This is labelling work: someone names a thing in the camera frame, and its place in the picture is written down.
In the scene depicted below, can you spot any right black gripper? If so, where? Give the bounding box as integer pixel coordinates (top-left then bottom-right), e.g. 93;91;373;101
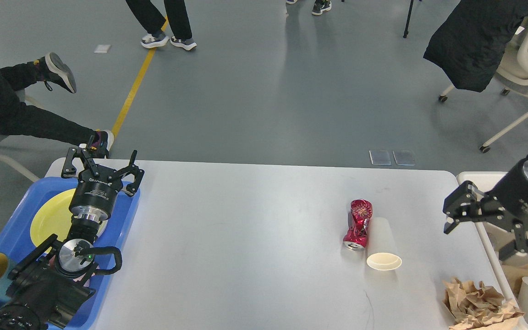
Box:
443;158;528;261

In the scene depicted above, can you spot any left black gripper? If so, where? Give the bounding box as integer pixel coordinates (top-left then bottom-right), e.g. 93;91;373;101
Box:
61;135;145;224

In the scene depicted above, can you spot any yellow plastic plate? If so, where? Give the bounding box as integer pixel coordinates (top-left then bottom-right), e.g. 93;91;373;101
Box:
29;188;109;248

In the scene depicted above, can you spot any brown paper ball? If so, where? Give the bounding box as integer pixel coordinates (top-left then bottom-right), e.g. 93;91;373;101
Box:
443;278;525;330

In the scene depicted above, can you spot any red snack wrapper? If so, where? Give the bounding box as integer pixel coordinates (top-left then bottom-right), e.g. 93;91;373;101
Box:
343;200;373;251

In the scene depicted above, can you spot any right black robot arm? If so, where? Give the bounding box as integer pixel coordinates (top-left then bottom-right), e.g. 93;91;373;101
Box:
443;155;528;260

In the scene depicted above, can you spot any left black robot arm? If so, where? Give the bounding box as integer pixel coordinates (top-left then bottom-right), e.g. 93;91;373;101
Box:
0;148;144;330

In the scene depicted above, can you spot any white plastic bin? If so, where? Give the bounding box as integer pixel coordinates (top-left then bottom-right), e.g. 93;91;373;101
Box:
456;171;528;330

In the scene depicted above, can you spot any pale green plate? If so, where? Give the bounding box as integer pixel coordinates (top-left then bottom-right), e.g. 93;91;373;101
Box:
96;218;108;238

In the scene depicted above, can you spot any right floor plate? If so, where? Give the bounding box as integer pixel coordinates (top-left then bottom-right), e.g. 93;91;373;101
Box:
392;150;416;166

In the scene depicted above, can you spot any floor plate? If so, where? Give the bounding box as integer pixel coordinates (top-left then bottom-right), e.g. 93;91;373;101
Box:
369;150;392;166
392;150;416;166

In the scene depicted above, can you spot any person in black clothes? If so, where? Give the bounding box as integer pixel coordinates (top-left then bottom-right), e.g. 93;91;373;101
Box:
0;52;115;158

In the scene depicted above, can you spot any left floor plate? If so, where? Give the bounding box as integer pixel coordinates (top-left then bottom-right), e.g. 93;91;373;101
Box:
369;150;392;166

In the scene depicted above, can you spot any black jacket on chair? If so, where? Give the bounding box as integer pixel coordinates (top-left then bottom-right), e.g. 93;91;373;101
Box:
423;0;528;92

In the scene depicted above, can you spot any black stand leg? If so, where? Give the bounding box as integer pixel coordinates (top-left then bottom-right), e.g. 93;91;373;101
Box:
402;0;415;39

